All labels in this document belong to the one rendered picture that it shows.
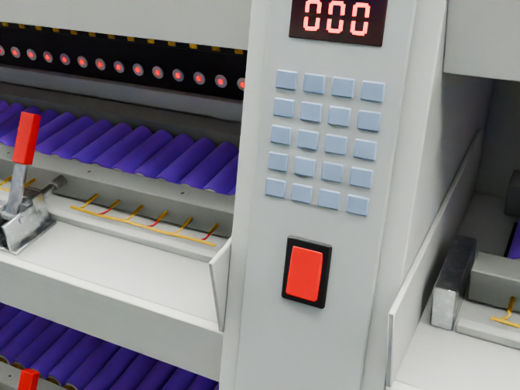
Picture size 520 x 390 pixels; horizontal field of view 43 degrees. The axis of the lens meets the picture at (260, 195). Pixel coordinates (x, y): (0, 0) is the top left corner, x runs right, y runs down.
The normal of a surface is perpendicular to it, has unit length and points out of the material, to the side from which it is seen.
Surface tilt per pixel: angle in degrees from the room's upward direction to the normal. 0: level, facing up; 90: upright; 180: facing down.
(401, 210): 90
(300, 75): 90
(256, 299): 90
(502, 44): 111
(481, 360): 21
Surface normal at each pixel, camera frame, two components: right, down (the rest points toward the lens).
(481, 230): -0.07, -0.84
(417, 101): -0.45, 0.18
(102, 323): -0.46, 0.52
